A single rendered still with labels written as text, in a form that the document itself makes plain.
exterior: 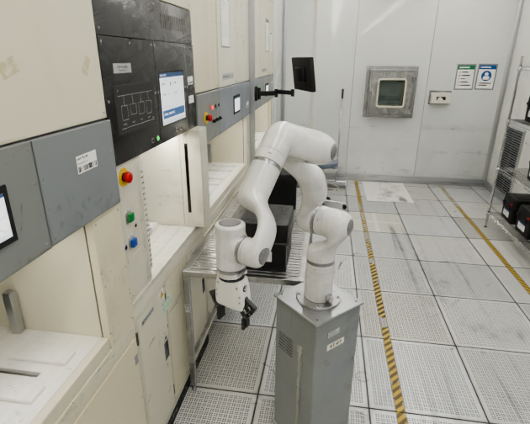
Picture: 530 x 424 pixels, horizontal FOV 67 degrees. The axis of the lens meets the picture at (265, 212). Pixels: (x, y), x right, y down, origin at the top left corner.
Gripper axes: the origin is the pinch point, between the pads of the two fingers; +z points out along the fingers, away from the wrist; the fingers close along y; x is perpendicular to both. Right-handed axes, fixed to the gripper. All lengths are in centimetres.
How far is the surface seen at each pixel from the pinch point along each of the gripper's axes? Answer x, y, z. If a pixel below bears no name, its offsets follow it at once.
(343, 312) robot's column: -56, -13, 25
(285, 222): -73, 26, 0
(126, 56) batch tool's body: -17, 56, -74
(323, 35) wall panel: -466, 203, -101
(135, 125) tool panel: -17, 56, -50
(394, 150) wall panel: -512, 102, 54
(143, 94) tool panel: -26, 60, -60
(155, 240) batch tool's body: -46, 86, 14
